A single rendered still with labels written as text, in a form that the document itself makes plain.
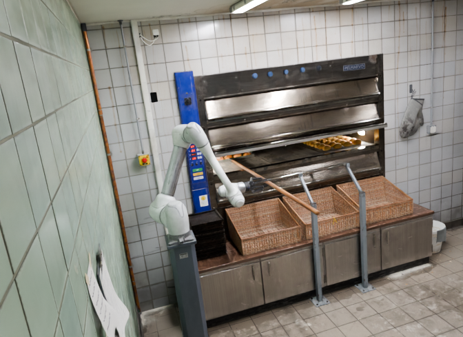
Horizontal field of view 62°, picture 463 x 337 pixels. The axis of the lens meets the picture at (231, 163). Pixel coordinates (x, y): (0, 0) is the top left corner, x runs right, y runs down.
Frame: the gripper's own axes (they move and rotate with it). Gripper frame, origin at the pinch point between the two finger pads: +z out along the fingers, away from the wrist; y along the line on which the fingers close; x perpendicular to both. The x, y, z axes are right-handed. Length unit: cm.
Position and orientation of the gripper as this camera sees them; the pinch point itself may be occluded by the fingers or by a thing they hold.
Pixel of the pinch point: (266, 182)
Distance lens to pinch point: 320.6
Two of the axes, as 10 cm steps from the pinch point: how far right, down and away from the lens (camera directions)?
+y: 1.1, 9.6, 2.4
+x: 3.0, 2.0, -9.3
